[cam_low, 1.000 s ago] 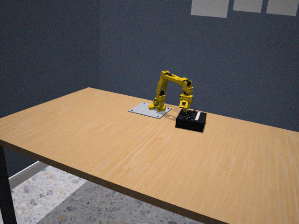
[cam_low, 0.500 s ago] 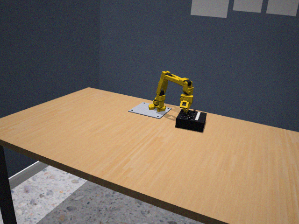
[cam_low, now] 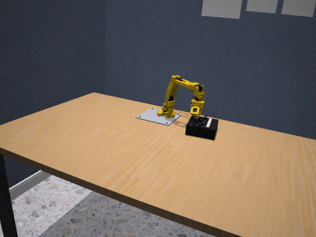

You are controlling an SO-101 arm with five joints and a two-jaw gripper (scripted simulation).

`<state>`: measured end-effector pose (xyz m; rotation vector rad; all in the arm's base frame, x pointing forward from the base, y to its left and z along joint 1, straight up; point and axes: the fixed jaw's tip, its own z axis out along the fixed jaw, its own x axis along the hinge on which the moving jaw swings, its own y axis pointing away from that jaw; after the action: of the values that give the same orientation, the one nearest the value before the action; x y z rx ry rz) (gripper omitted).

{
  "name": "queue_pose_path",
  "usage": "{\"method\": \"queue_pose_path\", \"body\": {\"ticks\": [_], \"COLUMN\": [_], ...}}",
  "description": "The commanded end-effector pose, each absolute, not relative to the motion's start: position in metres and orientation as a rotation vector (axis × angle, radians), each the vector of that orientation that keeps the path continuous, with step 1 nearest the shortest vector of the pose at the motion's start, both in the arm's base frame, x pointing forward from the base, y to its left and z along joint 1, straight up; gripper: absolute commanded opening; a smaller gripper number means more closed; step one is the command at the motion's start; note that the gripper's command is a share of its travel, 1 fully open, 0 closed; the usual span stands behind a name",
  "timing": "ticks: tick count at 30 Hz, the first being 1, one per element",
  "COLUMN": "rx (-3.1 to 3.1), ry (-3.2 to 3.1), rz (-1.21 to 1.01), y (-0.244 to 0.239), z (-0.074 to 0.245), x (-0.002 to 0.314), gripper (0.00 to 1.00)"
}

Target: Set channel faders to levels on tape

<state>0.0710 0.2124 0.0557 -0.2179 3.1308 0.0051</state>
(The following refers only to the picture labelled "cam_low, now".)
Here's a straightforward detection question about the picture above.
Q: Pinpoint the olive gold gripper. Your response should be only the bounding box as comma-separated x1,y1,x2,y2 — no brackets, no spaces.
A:
190,99,204,119

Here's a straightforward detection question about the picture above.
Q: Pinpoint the black lighting desk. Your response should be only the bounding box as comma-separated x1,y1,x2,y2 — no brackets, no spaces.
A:
185,115,219,140

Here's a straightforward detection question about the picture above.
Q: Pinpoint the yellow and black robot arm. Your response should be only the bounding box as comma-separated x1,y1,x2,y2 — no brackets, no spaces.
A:
157,75,205,118

